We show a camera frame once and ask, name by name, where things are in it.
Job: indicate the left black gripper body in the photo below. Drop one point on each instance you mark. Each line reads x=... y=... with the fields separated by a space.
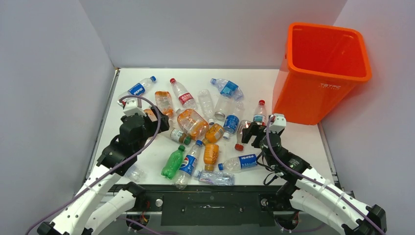
x=150 y=127

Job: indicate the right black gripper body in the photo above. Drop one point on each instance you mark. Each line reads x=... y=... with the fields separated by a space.
x=255 y=129

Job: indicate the blue label bottle white cap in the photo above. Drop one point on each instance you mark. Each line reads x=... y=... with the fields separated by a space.
x=233 y=119

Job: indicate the orange juice bottle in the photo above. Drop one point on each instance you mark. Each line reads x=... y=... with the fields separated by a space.
x=214 y=134
x=211 y=154

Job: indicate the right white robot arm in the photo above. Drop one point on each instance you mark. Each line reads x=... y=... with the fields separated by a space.
x=308 y=191

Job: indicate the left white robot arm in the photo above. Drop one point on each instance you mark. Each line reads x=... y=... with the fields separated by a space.
x=83 y=215

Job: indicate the orange plastic bin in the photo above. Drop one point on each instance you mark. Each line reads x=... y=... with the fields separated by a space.
x=321 y=65

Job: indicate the flat orange crushed bottle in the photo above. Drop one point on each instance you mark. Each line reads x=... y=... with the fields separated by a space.
x=151 y=114

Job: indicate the clear bottle red cap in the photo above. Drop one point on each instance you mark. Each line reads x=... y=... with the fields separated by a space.
x=243 y=124

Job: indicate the crushed orange label bottle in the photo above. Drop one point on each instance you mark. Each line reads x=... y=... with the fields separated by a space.
x=164 y=103

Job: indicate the red cap teal label bottle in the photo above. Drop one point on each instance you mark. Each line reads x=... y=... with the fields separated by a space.
x=260 y=114

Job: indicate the clear Pepsi bottle top left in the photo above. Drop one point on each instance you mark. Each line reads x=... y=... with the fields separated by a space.
x=138 y=89

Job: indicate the Pepsi bottle lying right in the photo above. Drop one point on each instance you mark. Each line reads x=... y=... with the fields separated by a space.
x=239 y=163

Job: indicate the red cap water bottle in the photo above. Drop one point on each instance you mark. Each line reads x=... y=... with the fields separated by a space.
x=183 y=95

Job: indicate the large orange crushed bottle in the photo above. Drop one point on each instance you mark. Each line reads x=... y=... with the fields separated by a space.
x=192 y=123

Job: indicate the green plastic bottle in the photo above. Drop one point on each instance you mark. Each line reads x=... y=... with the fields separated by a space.
x=173 y=163

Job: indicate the blue cap bottle left edge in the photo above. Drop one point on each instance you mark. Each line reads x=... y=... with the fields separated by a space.
x=135 y=174

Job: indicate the crushed Ganten water bottle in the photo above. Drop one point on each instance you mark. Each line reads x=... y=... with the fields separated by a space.
x=215 y=178

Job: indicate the clear bottle white cap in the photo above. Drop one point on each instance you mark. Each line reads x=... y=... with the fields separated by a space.
x=206 y=104

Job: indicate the Pepsi bottle centre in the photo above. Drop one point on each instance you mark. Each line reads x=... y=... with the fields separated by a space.
x=188 y=165

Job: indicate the crushed blue label bottle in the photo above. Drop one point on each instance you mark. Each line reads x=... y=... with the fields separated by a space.
x=228 y=89

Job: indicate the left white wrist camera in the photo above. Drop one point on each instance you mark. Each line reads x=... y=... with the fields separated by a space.
x=133 y=106

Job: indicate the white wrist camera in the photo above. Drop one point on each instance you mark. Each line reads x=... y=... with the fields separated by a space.
x=133 y=106
x=278 y=123

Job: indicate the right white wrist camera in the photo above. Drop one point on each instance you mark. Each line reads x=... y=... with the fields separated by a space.
x=278 y=123

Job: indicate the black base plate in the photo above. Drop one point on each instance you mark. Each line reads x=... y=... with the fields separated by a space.
x=207 y=205

